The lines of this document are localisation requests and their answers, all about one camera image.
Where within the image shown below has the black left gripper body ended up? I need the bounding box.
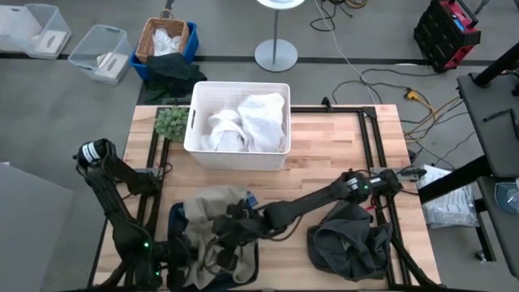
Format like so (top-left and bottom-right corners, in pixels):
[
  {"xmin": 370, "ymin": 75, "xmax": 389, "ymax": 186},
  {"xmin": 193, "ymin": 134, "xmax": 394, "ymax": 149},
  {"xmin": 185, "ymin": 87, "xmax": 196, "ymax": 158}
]
[{"xmin": 164, "ymin": 234, "xmax": 199, "ymax": 272}]

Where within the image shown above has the red and black toolbox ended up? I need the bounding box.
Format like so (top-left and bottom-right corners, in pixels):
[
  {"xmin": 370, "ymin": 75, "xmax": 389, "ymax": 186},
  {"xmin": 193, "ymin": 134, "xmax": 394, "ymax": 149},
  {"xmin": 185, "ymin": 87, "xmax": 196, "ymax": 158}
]
[{"xmin": 413, "ymin": 0, "xmax": 483, "ymax": 74}]

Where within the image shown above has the small clear plastic bin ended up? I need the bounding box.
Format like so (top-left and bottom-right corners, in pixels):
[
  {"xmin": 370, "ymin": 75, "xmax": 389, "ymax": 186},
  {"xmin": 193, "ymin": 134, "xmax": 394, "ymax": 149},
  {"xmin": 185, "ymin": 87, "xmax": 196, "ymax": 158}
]
[{"xmin": 67, "ymin": 24, "xmax": 134, "ymax": 86}]

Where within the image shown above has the long black floor cable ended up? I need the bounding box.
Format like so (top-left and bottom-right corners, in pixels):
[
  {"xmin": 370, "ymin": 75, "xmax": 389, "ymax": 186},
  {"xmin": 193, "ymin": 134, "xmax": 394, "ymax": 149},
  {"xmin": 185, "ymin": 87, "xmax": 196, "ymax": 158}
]
[{"xmin": 332, "ymin": 67, "xmax": 441, "ymax": 103}]

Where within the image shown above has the grey flat board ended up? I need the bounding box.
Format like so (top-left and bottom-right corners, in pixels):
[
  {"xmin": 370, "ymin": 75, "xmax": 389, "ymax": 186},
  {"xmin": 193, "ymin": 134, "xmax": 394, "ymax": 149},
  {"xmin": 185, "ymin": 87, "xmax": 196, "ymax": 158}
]
[{"xmin": 0, "ymin": 161, "xmax": 75, "ymax": 292}]

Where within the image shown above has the wicker basket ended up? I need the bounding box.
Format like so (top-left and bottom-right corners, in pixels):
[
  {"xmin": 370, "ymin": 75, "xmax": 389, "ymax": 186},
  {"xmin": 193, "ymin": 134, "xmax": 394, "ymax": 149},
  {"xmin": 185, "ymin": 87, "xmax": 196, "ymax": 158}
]
[{"xmin": 135, "ymin": 8, "xmax": 191, "ymax": 64}]

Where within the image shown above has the black looped floor cable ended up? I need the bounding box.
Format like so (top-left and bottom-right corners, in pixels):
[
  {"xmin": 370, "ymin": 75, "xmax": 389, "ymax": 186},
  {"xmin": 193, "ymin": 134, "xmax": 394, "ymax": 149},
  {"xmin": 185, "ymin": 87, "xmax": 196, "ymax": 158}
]
[{"xmin": 309, "ymin": 0, "xmax": 353, "ymax": 32}]

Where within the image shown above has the white round lamp head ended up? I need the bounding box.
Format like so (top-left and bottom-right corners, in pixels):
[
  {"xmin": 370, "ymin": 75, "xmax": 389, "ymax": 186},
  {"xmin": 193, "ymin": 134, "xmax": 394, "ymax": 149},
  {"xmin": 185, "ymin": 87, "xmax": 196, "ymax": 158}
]
[{"xmin": 255, "ymin": 0, "xmax": 307, "ymax": 11}]

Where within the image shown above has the dark grey garment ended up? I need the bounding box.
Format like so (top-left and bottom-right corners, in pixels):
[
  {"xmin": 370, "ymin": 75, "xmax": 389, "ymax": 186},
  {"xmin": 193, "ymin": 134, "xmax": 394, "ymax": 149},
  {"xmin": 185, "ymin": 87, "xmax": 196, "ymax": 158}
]
[{"xmin": 306, "ymin": 200, "xmax": 394, "ymax": 282}]

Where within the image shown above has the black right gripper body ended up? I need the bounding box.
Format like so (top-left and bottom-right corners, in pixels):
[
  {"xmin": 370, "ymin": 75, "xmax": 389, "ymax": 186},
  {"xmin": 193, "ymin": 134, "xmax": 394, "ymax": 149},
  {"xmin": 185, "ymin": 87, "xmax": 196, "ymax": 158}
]
[{"xmin": 211, "ymin": 213, "xmax": 268, "ymax": 247}]

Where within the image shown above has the black diagonal pole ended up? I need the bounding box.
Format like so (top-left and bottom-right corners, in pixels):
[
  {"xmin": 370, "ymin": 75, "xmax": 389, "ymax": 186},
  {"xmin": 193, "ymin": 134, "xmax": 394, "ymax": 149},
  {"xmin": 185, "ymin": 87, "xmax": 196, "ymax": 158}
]
[{"xmin": 473, "ymin": 41, "xmax": 519, "ymax": 88}]

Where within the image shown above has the large clear plastic bin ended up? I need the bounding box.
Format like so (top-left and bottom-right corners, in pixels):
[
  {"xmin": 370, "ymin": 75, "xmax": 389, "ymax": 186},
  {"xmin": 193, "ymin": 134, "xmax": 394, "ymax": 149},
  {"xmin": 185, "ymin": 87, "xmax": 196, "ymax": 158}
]
[{"xmin": 0, "ymin": 3, "xmax": 72, "ymax": 61}]

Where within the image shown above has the green artificial plant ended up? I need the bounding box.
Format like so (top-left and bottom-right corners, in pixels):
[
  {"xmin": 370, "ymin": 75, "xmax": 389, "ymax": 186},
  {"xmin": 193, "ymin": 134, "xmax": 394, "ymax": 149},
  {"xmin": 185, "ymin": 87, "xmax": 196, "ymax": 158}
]
[{"xmin": 153, "ymin": 105, "xmax": 191, "ymax": 144}]

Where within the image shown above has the clear bag with white contents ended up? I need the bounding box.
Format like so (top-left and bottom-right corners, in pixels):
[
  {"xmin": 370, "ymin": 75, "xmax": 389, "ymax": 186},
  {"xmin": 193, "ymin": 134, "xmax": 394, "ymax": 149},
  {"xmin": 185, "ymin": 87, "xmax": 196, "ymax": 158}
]
[{"xmin": 416, "ymin": 164, "xmax": 480, "ymax": 229}]

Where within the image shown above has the white floor cable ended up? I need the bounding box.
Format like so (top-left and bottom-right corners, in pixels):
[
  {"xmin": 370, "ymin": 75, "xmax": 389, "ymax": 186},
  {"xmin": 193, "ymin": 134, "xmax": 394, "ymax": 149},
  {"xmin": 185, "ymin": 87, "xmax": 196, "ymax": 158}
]
[{"xmin": 313, "ymin": 0, "xmax": 377, "ymax": 105}]

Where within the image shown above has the dark green cloth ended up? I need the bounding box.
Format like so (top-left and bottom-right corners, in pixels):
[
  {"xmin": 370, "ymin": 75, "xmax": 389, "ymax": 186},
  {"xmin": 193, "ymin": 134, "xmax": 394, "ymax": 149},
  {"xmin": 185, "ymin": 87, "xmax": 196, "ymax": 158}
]
[{"xmin": 142, "ymin": 52, "xmax": 208, "ymax": 105}]

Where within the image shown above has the blue grey round object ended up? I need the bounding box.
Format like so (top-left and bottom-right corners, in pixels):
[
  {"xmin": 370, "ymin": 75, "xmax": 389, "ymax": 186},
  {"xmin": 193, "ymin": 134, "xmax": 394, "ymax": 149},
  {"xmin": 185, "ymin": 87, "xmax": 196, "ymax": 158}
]
[{"xmin": 495, "ymin": 181, "xmax": 519, "ymax": 216}]

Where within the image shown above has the blue plastic bin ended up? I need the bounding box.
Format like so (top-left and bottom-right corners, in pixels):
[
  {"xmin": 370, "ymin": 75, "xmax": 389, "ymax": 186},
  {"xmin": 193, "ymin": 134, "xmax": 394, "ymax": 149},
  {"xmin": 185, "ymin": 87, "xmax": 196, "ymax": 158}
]
[{"xmin": 129, "ymin": 21, "xmax": 199, "ymax": 81}]

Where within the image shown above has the white box with grey handle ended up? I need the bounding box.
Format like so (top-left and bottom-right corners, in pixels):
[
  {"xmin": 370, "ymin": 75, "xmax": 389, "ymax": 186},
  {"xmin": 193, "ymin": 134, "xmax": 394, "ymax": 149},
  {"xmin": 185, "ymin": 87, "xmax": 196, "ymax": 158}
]
[
  {"xmin": 96, "ymin": 51, "xmax": 131, "ymax": 79},
  {"xmin": 34, "ymin": 29, "xmax": 69, "ymax": 55}
]

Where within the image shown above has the large white thin garment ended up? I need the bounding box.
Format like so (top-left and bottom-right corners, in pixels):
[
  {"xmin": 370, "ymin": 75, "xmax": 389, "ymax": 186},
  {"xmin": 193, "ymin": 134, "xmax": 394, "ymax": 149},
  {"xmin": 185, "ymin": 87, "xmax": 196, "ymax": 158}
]
[{"xmin": 236, "ymin": 92, "xmax": 287, "ymax": 153}]

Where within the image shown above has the black desk support beam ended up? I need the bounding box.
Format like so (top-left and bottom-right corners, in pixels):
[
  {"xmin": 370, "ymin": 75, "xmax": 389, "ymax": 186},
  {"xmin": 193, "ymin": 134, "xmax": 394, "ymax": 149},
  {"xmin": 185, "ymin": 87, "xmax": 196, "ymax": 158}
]
[{"xmin": 417, "ymin": 155, "xmax": 494, "ymax": 204}]

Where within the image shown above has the dark grey desk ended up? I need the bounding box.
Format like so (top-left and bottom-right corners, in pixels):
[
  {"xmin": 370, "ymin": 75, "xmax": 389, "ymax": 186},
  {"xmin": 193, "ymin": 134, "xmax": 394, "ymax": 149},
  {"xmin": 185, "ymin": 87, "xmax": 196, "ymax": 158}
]
[{"xmin": 456, "ymin": 71, "xmax": 519, "ymax": 280}]

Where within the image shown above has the black pen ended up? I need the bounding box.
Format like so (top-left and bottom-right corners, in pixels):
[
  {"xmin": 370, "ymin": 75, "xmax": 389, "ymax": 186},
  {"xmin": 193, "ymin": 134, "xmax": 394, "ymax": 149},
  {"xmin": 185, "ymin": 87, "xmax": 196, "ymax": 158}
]
[{"xmin": 482, "ymin": 108, "xmax": 513, "ymax": 123}]

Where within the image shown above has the beige garment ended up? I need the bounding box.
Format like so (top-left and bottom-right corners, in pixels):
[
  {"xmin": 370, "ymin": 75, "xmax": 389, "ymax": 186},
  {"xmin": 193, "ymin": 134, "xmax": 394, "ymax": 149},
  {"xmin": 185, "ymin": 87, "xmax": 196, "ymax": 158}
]
[{"xmin": 181, "ymin": 185, "xmax": 257, "ymax": 290}]

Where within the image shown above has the grey floor lamp stand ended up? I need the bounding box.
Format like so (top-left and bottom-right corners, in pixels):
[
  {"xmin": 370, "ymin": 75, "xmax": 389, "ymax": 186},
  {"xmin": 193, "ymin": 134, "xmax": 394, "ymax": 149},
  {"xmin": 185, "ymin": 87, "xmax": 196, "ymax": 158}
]
[{"xmin": 254, "ymin": 9, "xmax": 299, "ymax": 73}]

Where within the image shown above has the white plastic laundry basket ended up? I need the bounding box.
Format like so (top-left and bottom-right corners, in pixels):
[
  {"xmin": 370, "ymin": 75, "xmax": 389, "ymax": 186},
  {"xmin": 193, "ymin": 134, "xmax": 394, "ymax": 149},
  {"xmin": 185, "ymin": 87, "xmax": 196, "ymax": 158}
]
[{"xmin": 183, "ymin": 80, "xmax": 293, "ymax": 172}]

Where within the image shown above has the white cloth in wicker basket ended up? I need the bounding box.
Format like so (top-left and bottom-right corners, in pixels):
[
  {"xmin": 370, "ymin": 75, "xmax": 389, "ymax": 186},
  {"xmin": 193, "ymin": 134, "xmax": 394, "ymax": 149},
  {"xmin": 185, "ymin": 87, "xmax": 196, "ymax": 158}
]
[{"xmin": 151, "ymin": 28, "xmax": 182, "ymax": 57}]

